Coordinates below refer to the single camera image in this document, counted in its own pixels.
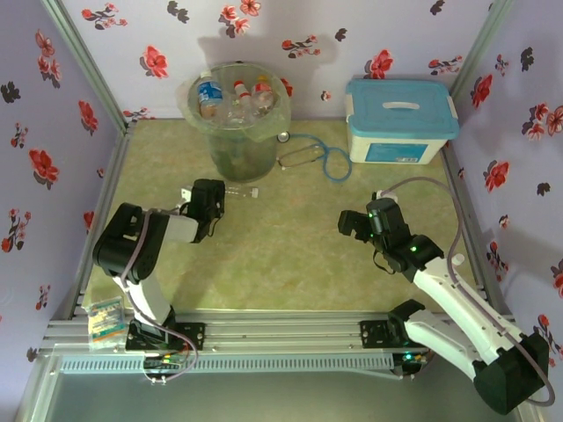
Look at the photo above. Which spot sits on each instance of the unlabelled clear bottle white cap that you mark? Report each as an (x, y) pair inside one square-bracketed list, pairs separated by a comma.
[(246, 192)]

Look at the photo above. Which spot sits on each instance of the blue label bottle white cap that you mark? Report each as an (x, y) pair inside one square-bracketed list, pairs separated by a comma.
[(210, 92)]

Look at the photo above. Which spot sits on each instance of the red label bottle orange cap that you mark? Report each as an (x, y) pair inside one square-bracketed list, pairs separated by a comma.
[(264, 92)]

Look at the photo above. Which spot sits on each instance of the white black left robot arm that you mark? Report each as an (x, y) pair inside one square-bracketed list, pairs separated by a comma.
[(127, 246)]

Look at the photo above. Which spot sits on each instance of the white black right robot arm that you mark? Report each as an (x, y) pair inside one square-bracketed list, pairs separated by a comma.
[(444, 290)]

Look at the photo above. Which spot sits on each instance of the green mesh waste bin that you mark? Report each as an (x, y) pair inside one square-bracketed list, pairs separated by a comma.
[(239, 162)]

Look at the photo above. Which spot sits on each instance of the blue stethoscope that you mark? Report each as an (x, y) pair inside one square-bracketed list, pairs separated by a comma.
[(282, 137)]

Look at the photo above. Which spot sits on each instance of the small white cap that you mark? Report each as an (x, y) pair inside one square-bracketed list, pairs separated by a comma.
[(457, 259)]

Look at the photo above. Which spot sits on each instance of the white box blue lid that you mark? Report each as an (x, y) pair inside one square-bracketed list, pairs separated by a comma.
[(396, 105)]

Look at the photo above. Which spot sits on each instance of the small circuit board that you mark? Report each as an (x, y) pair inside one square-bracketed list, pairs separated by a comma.
[(165, 363), (411, 358)]

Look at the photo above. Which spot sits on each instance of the clear packet of sachets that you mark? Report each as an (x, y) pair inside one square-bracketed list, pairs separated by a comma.
[(105, 325)]

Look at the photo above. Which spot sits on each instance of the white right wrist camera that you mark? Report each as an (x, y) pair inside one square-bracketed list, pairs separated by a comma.
[(379, 194)]

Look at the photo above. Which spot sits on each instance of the aluminium frame rail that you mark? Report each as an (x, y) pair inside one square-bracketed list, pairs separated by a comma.
[(105, 189), (471, 220), (281, 334)]

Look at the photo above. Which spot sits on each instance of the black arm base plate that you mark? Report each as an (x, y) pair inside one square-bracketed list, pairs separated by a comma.
[(374, 334), (193, 336)]

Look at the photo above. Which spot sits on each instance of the aluminium frame post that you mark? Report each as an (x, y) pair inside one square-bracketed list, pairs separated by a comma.
[(88, 66), (481, 44)]

